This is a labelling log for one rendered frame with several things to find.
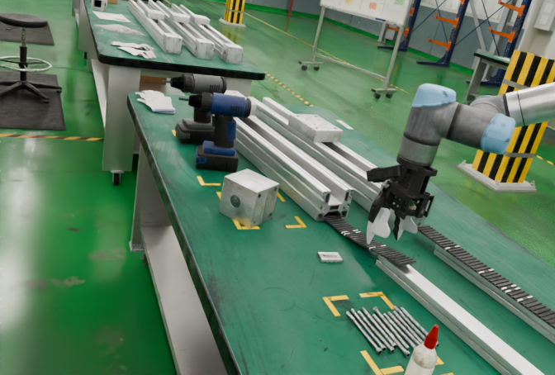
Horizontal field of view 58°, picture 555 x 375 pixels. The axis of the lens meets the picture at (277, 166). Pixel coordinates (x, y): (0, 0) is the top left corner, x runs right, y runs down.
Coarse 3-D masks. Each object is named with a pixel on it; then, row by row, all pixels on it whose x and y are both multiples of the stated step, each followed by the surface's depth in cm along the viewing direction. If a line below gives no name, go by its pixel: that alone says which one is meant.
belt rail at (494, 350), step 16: (400, 272) 105; (416, 272) 106; (416, 288) 102; (432, 288) 101; (432, 304) 98; (448, 304) 97; (448, 320) 96; (464, 320) 93; (464, 336) 92; (480, 336) 90; (496, 336) 91; (480, 352) 89; (496, 352) 86; (512, 352) 87; (496, 368) 87; (512, 368) 84; (528, 368) 84
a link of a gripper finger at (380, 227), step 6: (384, 210) 106; (378, 216) 107; (384, 216) 106; (378, 222) 107; (384, 222) 106; (372, 228) 107; (378, 228) 106; (384, 228) 105; (372, 234) 109; (378, 234) 106; (384, 234) 105
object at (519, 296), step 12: (420, 228) 126; (432, 228) 127; (432, 240) 121; (444, 240) 122; (456, 252) 117; (468, 264) 113; (480, 264) 114; (492, 276) 110; (504, 288) 106; (516, 288) 107; (516, 300) 103; (528, 300) 104; (540, 312) 100; (552, 312) 101; (552, 324) 97
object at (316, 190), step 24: (240, 144) 159; (264, 144) 147; (288, 144) 151; (264, 168) 147; (288, 168) 136; (312, 168) 138; (288, 192) 136; (312, 192) 126; (336, 192) 130; (312, 216) 127
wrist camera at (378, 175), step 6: (378, 168) 112; (384, 168) 108; (390, 168) 107; (396, 168) 105; (372, 174) 112; (378, 174) 110; (384, 174) 108; (390, 174) 107; (396, 174) 105; (372, 180) 112; (378, 180) 112; (384, 180) 113
